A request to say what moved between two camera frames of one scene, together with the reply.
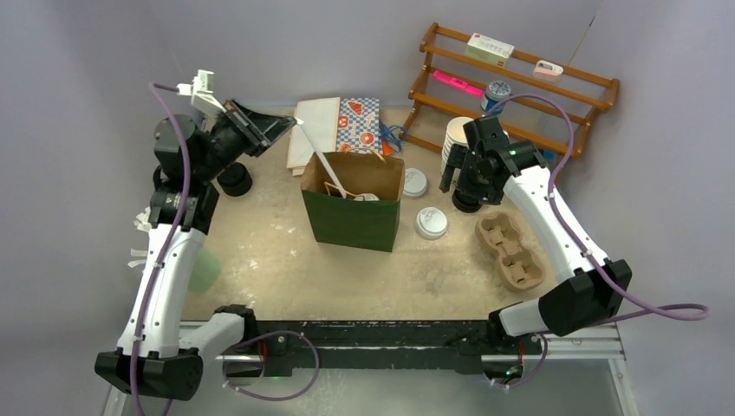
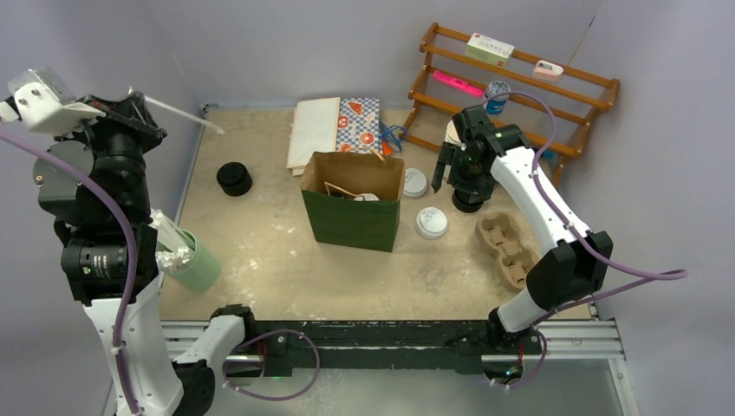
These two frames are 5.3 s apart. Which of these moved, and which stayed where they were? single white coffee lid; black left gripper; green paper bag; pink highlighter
Moved: black left gripper
Stayed: pink highlighter; single white coffee lid; green paper bag
